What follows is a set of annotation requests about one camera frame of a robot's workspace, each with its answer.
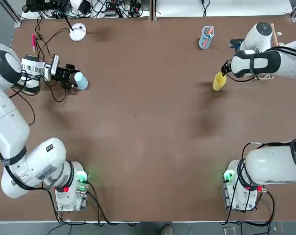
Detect black box stack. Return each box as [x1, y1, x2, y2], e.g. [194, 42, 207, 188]
[22, 0, 71, 12]

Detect black left base cable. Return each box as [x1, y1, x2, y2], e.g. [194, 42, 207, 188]
[44, 182, 141, 227]

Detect black right base cable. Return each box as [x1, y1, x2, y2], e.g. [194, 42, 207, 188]
[220, 188, 277, 227]

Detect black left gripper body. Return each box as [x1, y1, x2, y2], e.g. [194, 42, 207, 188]
[56, 66, 74, 85]

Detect black base cable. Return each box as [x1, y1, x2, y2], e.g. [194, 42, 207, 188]
[44, 182, 141, 227]
[220, 188, 277, 227]

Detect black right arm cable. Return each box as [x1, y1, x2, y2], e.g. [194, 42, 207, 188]
[236, 137, 296, 194]

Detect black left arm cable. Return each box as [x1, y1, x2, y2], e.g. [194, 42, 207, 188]
[5, 70, 67, 127]

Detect pink pen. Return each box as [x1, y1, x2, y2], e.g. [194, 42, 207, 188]
[202, 25, 215, 47]

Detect yellow plastic cup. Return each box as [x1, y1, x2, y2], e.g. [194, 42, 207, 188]
[212, 71, 228, 92]

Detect blue plastic cup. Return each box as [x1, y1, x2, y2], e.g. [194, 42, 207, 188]
[74, 71, 89, 91]

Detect blue pen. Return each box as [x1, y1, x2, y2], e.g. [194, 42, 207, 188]
[202, 30, 214, 46]

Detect black lamp cable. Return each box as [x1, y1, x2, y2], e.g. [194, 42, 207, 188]
[36, 17, 73, 67]

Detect clear plastic beaker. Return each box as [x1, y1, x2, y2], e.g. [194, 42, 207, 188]
[198, 25, 216, 49]

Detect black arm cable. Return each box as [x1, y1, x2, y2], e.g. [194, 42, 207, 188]
[236, 137, 296, 194]
[5, 70, 67, 127]

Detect white side table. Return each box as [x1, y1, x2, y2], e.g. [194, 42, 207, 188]
[20, 0, 151, 19]
[155, 0, 292, 17]

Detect black power cord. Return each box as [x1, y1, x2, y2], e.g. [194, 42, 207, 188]
[201, 0, 211, 17]

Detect white desk lamp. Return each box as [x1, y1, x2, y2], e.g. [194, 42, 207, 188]
[63, 0, 87, 42]

